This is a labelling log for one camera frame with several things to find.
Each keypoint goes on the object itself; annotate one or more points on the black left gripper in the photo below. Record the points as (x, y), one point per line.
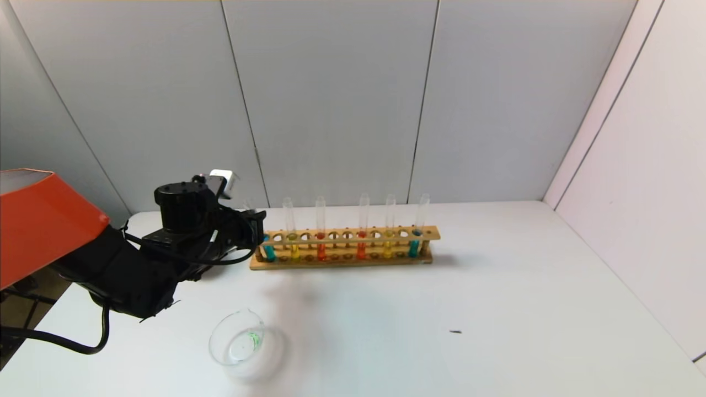
(256, 226)

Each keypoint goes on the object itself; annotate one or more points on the blue pigment glass test tube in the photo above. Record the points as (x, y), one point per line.
(413, 249)
(269, 252)

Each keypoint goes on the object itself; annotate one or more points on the yellow pigment glass test tube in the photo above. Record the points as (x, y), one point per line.
(388, 250)
(295, 252)

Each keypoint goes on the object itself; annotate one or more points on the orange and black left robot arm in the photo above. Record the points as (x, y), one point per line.
(44, 231)

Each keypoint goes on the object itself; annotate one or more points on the orange pigment glass test tube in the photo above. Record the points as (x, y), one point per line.
(321, 252)
(362, 251)

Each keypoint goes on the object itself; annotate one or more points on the glass beaker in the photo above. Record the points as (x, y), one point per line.
(237, 348)

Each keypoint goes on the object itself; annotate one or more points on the wooden test tube rack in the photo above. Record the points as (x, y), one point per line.
(434, 234)

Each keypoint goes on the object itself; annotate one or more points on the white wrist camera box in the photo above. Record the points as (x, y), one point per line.
(226, 179)

